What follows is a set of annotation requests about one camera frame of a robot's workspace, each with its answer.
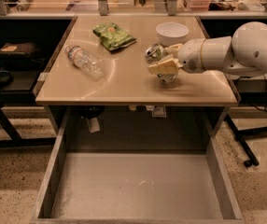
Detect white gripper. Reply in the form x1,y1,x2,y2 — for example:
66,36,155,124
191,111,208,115
148,38,205,75

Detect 7up soda can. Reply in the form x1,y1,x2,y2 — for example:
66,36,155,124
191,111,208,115
145,43,177,85

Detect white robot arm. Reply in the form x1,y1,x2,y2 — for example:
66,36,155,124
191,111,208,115
148,21,267,77

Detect beige counter cabinet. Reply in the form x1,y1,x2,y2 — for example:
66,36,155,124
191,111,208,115
32,14,242,135

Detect open grey drawer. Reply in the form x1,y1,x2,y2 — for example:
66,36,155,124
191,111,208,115
30,108,244,224

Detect white bowl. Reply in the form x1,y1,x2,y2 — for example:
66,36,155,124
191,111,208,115
156,22,190,47

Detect green chip bag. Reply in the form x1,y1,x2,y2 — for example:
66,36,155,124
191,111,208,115
92,21,136,51

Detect clear plastic water bottle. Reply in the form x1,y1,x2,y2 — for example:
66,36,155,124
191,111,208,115
64,45,105,80

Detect white paper tag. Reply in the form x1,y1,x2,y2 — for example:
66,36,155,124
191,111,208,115
87,118,101,133

